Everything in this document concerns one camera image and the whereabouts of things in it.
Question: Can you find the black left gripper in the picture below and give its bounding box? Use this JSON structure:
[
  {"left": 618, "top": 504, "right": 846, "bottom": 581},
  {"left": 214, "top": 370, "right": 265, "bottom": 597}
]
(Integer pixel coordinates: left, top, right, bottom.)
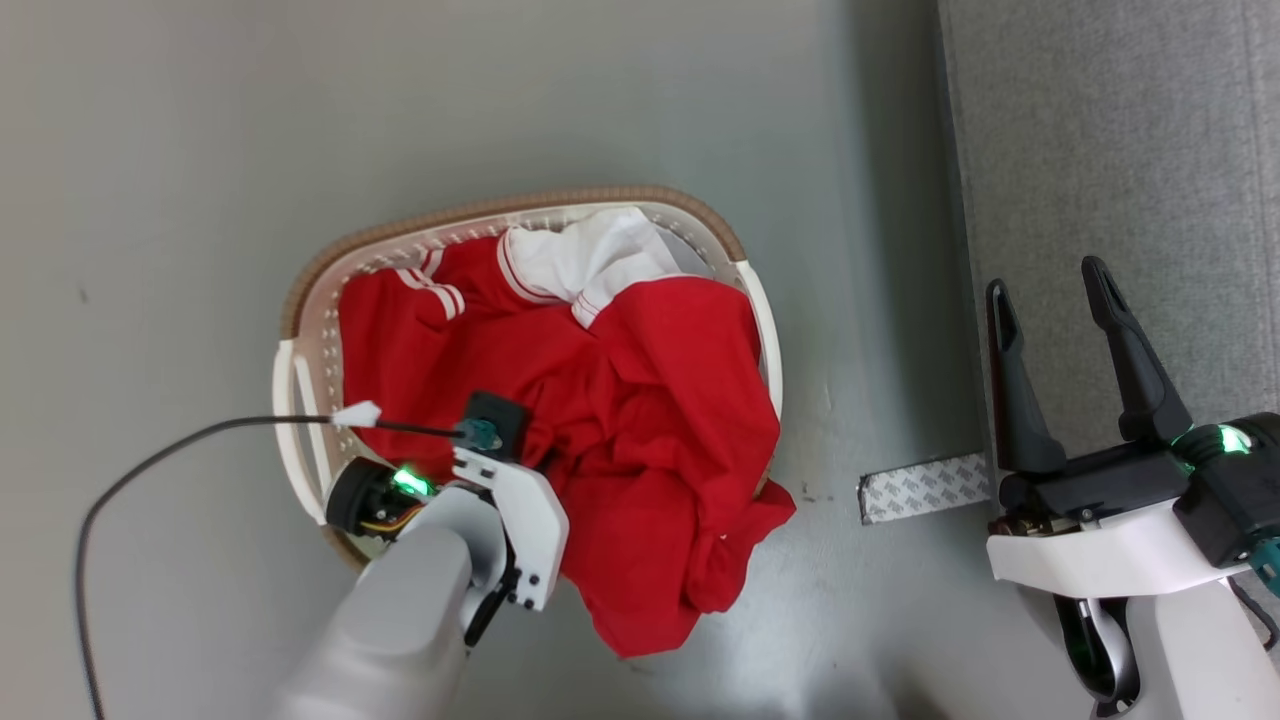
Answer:
[{"left": 325, "top": 458, "right": 441, "bottom": 541}]

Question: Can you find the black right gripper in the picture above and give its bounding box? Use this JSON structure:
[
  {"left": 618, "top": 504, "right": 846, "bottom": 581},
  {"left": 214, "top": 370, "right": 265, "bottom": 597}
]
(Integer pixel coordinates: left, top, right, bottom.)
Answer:
[{"left": 985, "top": 256, "right": 1280, "bottom": 571}]

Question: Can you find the red white-trimmed jersey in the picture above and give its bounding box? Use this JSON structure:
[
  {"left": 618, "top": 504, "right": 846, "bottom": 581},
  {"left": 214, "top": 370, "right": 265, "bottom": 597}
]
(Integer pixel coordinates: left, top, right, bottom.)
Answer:
[{"left": 338, "top": 207, "right": 798, "bottom": 659}]

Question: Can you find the white lattice laundry basket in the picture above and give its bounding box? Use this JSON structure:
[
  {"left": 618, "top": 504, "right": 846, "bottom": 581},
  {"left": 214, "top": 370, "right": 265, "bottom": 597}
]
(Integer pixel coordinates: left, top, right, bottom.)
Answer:
[{"left": 272, "top": 185, "right": 784, "bottom": 571}]

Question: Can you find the patterned grey floor tape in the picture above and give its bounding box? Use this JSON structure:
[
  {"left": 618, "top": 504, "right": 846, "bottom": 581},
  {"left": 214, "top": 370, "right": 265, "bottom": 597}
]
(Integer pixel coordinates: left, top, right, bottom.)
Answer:
[{"left": 858, "top": 453, "right": 993, "bottom": 525}]

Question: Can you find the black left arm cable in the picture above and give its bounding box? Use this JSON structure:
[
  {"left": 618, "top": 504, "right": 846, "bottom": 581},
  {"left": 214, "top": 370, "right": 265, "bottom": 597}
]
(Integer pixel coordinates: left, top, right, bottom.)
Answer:
[{"left": 75, "top": 415, "right": 501, "bottom": 720}]

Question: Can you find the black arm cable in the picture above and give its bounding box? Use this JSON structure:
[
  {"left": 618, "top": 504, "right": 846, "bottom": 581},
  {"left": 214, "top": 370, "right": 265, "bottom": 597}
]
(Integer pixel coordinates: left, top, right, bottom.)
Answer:
[
  {"left": 1228, "top": 538, "right": 1280, "bottom": 651},
  {"left": 75, "top": 415, "right": 501, "bottom": 720}
]

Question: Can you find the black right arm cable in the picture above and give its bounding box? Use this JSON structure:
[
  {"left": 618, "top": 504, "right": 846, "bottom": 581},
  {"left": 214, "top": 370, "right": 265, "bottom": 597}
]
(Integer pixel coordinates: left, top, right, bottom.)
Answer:
[{"left": 1228, "top": 538, "right": 1280, "bottom": 651}]

